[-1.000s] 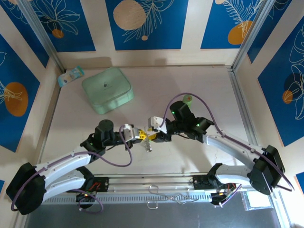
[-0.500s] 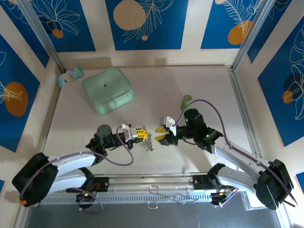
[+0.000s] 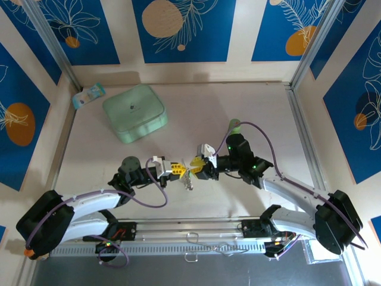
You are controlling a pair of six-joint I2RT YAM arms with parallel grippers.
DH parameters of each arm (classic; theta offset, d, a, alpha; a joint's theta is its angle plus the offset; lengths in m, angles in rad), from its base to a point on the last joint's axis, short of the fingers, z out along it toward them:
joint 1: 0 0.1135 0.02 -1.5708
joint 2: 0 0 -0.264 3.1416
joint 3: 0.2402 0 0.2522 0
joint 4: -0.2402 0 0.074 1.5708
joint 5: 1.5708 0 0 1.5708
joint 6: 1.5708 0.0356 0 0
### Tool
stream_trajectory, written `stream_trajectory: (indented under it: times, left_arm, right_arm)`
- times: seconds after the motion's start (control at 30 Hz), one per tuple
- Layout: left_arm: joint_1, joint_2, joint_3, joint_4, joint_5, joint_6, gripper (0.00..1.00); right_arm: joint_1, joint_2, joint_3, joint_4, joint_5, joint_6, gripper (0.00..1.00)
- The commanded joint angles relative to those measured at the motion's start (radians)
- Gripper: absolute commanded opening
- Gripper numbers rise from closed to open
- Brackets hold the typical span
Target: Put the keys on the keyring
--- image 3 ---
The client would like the silver keyring with chain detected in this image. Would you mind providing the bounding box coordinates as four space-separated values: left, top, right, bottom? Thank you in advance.
180 171 195 191

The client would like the green cylindrical can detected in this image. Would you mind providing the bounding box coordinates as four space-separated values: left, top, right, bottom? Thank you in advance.
228 118 242 135

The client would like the mint green zip case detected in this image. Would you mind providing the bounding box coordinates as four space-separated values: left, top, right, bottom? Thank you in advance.
102 83 169 145

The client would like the wet wipes packet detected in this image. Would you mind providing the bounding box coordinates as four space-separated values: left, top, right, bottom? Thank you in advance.
72 82 107 110

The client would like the bottle with orange cap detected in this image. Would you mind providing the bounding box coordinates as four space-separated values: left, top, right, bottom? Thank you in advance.
24 248 50 262

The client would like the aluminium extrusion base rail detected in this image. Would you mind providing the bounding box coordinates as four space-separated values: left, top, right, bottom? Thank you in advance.
115 217 268 241

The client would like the silver wire hanger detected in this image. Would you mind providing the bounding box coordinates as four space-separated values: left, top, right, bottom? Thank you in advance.
184 232 249 263

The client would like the aluminium side rail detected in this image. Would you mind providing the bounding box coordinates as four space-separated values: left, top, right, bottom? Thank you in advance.
286 86 330 194

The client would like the grey slotted cable duct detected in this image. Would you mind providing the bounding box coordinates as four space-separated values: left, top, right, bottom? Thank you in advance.
49 240 268 257

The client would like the grey metal bracket plate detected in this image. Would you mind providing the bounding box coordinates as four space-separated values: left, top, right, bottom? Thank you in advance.
302 238 343 265

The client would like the aluminium frame post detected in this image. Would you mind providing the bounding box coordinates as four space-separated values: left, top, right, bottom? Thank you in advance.
290 0 346 89
22 0 83 92

